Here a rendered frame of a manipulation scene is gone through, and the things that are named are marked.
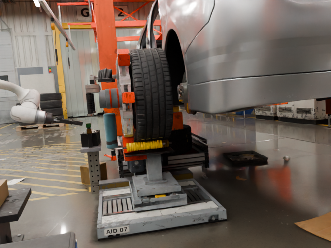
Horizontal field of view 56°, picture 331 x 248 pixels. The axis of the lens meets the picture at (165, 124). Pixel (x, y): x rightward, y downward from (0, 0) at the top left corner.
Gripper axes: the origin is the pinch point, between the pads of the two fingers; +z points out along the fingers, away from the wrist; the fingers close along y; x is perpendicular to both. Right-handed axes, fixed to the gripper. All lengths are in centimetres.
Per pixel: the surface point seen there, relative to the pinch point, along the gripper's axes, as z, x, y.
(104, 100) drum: 15.1, -18.2, -1.4
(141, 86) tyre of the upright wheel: 33, -31, -29
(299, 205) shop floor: 158, 30, -37
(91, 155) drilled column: 17, 31, 64
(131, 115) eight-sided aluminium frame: 31.3, -12.0, -23.2
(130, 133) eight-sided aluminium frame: 35.3, 0.2, -10.4
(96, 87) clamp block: 7.6, -25.2, -14.2
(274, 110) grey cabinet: 439, -71, 427
